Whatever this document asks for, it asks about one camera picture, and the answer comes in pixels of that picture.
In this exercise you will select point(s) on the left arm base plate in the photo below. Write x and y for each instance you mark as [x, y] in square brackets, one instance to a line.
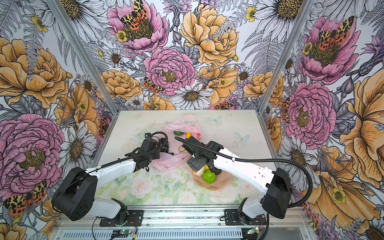
[128, 218]

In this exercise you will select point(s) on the pink plastic bag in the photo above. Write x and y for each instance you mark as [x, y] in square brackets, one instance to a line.
[177, 156]

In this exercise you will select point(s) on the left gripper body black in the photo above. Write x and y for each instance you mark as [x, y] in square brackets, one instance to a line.
[154, 155]

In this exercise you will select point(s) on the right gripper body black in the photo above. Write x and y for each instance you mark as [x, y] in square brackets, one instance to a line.
[194, 162]

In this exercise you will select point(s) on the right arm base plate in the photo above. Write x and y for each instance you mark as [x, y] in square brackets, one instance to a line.
[233, 217]

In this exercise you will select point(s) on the green circuit board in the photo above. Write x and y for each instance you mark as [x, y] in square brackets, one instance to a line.
[121, 233]

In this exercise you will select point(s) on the white perforated cable duct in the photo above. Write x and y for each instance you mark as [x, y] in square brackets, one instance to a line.
[156, 234]

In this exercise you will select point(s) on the right aluminium corner post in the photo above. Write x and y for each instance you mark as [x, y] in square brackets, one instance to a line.
[291, 40]

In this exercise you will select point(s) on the yellow fake banana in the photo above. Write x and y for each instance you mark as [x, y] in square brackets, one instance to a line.
[188, 135]

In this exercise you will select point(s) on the green fake fruit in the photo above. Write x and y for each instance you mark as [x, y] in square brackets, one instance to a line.
[209, 177]

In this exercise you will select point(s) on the beige fake fruit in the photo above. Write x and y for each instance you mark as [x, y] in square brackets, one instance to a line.
[199, 173]

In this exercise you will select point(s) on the left aluminium corner post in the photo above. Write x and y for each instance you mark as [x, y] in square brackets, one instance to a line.
[69, 29]

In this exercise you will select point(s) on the aluminium corner post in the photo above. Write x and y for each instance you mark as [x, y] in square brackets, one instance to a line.
[291, 40]
[69, 29]

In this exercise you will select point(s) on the aluminium front rail frame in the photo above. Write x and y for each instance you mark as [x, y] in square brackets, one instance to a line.
[295, 225]

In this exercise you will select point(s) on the pink scalloped bowl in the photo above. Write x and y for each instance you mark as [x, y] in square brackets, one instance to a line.
[222, 179]

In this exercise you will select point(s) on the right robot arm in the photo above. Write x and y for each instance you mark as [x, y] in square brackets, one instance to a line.
[274, 186]

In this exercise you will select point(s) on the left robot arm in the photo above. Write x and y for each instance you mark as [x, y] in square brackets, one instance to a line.
[76, 196]

